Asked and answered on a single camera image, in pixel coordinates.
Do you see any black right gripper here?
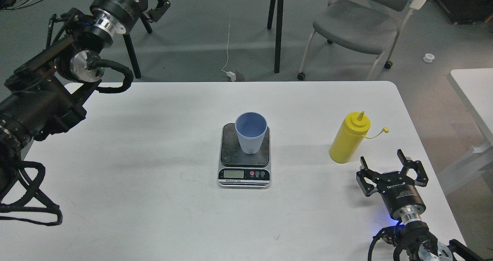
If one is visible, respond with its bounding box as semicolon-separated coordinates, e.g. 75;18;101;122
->
356;149;426;221

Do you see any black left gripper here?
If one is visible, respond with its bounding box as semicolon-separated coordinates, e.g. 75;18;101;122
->
90;0;171;32

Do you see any yellow squeeze bottle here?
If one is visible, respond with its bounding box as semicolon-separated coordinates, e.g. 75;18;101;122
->
329;111;389;164

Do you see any blue ribbed plastic cup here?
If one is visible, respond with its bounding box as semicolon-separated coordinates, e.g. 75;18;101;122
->
234;112;268;155

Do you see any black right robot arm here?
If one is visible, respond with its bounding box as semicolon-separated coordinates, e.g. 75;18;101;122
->
356;149;482;261

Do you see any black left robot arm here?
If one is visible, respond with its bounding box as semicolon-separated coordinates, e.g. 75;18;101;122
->
0;0;170;226

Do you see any digital kitchen scale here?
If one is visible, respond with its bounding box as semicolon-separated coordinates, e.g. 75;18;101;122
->
217;124;272;189

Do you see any small white spool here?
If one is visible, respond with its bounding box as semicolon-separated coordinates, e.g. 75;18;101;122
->
423;53;435;63

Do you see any black trestle desk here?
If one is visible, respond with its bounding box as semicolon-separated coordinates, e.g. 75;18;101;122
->
88;0;295;79

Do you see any white side table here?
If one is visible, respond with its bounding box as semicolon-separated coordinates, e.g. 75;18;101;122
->
437;68;493;196

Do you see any grey office chair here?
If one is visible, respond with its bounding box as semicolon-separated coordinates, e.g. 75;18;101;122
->
308;0;427;80

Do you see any black cabinet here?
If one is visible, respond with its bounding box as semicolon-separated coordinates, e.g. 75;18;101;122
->
435;0;493;25

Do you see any white cable with plug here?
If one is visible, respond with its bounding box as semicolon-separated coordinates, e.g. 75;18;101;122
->
221;15;246;82

